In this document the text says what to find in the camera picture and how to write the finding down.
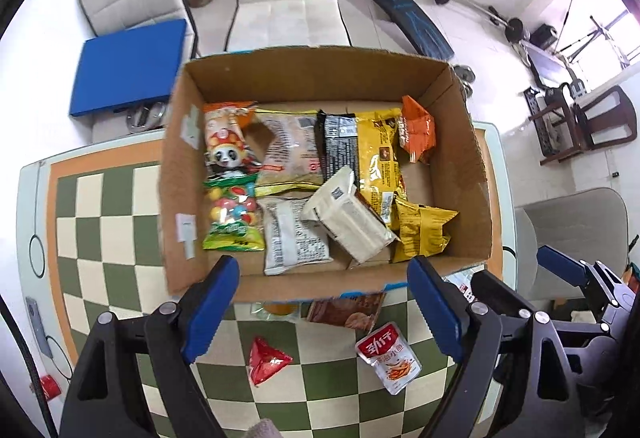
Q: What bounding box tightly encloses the green candy packet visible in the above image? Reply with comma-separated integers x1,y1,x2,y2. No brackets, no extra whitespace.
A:
202,177,266,252

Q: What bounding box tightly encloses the white chocolate biscuit packet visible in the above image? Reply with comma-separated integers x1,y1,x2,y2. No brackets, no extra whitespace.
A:
301,165,398,265

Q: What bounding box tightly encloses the cardboard box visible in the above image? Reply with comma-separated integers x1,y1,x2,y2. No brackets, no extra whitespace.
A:
159,47,493,304

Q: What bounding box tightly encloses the person's grey fleece clothing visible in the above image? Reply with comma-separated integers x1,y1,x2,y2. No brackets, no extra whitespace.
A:
245,419,281,438

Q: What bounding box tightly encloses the blue cushion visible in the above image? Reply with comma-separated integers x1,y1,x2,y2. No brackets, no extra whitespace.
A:
68,18,188,118

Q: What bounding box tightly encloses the red soda can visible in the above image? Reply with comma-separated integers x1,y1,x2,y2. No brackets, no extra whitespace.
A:
39,374,62,400

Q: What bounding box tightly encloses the checkered table mat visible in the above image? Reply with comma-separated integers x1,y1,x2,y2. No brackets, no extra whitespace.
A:
17,121,518,438

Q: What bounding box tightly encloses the brown nut snack packet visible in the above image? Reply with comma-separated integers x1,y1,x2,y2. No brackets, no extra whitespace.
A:
306,291,387,331

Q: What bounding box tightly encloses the grey shell chair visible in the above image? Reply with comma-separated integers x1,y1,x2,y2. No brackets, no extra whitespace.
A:
515,187,630,304

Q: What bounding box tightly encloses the silver white snack packet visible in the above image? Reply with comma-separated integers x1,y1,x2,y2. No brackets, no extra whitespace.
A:
257,195,334,276

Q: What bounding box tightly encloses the small yellow snack packet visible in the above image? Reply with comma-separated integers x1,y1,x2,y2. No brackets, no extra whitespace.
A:
390,198,460,264

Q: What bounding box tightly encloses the clear bread packet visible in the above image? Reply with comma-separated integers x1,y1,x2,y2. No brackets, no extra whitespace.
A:
250,111,326,196

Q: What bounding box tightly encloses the orange snack packet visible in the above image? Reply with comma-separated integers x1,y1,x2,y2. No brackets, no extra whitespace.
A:
397,95,437,164

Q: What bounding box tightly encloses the black weight bench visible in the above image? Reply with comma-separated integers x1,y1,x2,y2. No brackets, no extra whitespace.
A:
342,0,455,60

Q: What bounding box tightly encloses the panda mushroom snack packet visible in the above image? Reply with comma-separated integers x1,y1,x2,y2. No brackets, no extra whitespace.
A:
202,102,263,179

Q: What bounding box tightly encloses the red white fish snack packet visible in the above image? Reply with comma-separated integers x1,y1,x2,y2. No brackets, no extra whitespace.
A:
355,321,422,395

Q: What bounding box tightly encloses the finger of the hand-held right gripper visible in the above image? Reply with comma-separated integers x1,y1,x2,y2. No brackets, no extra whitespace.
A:
537,245,640,319
471,269,608,339

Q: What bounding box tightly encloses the orange jelly cup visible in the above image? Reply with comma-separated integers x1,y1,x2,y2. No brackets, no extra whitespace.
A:
250,301,303,321

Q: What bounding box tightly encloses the black bag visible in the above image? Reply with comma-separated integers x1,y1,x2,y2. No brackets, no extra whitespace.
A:
530,23,558,50

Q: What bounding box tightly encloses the black dumbbell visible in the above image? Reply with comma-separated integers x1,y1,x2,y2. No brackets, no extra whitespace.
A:
452,64,476,96

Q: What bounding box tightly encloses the grey smartphone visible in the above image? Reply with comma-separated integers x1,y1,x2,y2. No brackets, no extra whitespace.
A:
25,295,55,359

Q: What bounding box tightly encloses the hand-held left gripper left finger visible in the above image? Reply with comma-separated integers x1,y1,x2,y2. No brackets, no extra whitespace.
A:
59,255,242,438

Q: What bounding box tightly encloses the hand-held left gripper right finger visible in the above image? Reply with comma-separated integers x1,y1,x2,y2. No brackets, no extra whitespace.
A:
406,255,586,438

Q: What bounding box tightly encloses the red triangular snack packet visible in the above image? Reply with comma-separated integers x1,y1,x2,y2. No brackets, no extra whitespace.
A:
247,335,294,387

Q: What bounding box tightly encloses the white packet with red label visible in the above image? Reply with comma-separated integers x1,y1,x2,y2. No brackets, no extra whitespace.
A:
442,265,481,301

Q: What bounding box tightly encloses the large yellow black packet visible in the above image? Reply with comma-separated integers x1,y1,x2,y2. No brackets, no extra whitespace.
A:
317,108,408,231

